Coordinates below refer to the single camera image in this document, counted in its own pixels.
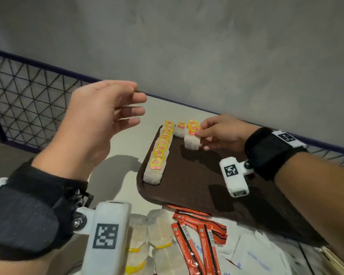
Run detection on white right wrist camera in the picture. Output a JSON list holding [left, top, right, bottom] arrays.
[[219, 157, 254, 198]]

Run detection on white sugar sachets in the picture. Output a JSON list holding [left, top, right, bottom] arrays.
[[215, 217, 304, 275]]

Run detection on black left wrist band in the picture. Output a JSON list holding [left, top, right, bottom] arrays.
[[0, 159, 94, 262]]

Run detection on pile of tea bags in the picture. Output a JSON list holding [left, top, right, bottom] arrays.
[[125, 209, 190, 275]]

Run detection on black wrist band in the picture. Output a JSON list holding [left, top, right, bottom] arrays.
[[244, 127, 309, 181], [0, 159, 94, 262]]

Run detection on person's right forearm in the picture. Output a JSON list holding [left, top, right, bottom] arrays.
[[275, 151, 344, 262]]

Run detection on black right wrist band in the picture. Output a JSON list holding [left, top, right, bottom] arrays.
[[244, 127, 309, 181]]

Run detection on row of tea bags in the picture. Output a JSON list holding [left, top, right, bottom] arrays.
[[143, 119, 176, 186]]

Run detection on red Nescafe coffee sachets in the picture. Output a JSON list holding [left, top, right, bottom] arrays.
[[166, 204, 228, 275]]

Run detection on person's right hand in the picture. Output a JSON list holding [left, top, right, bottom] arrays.
[[195, 113, 260, 154]]

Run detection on person's left hand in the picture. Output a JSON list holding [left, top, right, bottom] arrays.
[[31, 80, 148, 182]]

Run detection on person's left forearm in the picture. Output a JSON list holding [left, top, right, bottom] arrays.
[[0, 249, 58, 275]]

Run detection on white box with marker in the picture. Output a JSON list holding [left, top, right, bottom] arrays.
[[73, 200, 132, 275]]

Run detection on bundle of wooden stir sticks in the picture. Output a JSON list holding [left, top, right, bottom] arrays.
[[318, 244, 344, 275]]

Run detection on brown plastic tray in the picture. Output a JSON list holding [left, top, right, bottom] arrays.
[[136, 124, 327, 247]]

